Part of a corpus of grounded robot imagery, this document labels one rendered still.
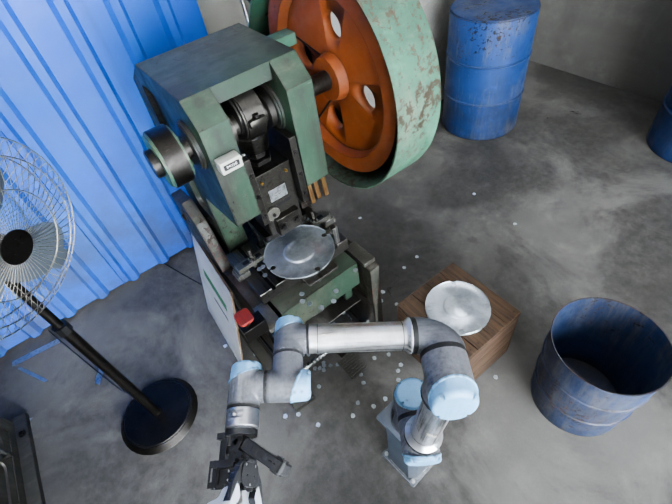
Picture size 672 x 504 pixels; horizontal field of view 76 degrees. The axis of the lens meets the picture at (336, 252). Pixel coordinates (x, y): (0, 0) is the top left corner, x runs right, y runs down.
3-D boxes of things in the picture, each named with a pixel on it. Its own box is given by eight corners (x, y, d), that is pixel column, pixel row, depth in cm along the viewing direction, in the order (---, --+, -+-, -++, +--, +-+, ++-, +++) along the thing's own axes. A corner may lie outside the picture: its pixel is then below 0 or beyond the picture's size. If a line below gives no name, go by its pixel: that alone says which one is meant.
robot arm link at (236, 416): (265, 412, 101) (248, 404, 94) (264, 433, 98) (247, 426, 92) (236, 416, 102) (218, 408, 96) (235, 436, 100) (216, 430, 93)
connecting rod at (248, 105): (292, 179, 153) (270, 89, 128) (264, 195, 149) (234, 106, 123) (263, 155, 165) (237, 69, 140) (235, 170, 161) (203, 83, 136)
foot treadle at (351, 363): (368, 371, 207) (368, 366, 203) (352, 384, 203) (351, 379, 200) (300, 297, 241) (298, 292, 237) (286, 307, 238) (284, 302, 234)
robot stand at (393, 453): (441, 455, 188) (448, 417, 155) (413, 488, 181) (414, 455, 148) (409, 425, 198) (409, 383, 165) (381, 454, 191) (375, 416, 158)
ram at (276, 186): (309, 222, 168) (295, 160, 146) (278, 242, 162) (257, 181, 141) (286, 201, 178) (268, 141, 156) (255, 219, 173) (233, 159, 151)
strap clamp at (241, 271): (273, 261, 182) (267, 244, 174) (239, 282, 176) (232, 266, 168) (266, 253, 185) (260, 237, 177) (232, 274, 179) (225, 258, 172)
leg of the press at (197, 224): (316, 398, 213) (274, 290, 146) (297, 413, 209) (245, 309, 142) (230, 288, 266) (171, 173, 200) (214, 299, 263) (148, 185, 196)
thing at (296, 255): (307, 216, 186) (307, 214, 186) (349, 251, 170) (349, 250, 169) (251, 250, 177) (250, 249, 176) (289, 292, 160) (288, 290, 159)
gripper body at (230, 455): (225, 495, 93) (230, 436, 100) (260, 492, 91) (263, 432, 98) (205, 492, 87) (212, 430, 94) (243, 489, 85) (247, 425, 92)
